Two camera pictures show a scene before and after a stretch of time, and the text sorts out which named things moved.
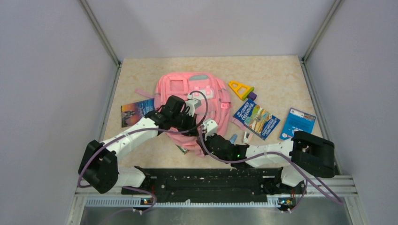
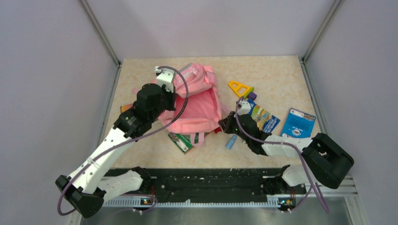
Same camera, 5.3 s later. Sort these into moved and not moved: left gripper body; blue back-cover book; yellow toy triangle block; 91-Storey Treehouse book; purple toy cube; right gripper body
Moved: right gripper body; left gripper body
Not moved: 91-Storey Treehouse book; purple toy cube; blue back-cover book; yellow toy triangle block
